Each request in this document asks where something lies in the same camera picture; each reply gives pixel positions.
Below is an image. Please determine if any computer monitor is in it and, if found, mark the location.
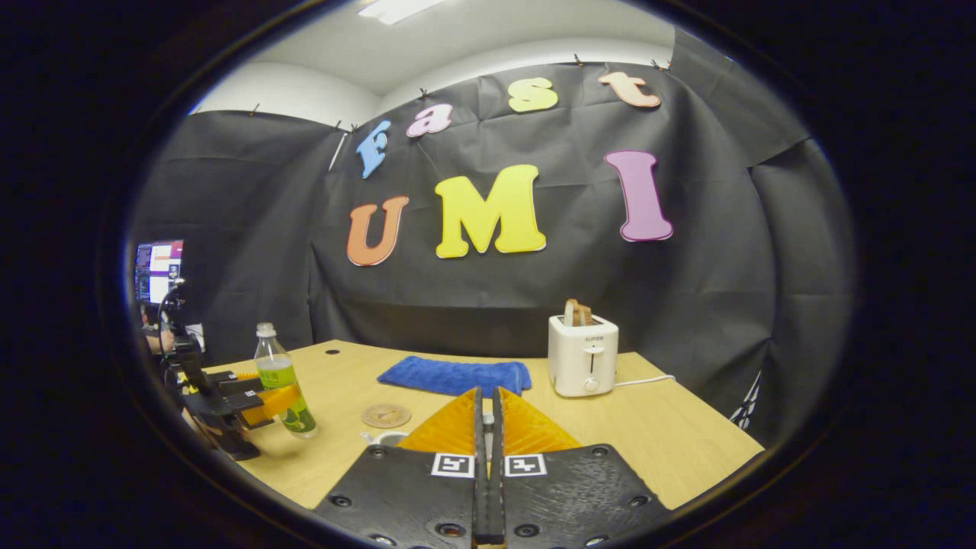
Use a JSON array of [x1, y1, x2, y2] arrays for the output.
[[134, 239, 185, 306]]

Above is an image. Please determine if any black metal stand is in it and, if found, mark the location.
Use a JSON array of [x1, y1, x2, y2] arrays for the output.
[[730, 370, 763, 429]]

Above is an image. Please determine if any round wooden coaster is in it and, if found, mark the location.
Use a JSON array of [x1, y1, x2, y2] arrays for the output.
[[361, 403, 413, 429]]

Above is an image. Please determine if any blue towel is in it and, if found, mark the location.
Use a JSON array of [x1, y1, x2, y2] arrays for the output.
[[377, 355, 533, 399]]

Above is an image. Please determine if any white toaster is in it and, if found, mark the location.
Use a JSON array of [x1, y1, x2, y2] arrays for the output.
[[547, 313, 620, 398]]

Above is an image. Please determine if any ceiling light panel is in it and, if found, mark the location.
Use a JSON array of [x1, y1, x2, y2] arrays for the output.
[[357, 0, 447, 26]]

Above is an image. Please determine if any green label water bottle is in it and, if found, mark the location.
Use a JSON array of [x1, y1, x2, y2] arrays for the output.
[[253, 322, 319, 440]]

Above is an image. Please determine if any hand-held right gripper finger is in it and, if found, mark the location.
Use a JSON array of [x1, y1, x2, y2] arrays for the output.
[[490, 387, 673, 548], [313, 387, 489, 548]]

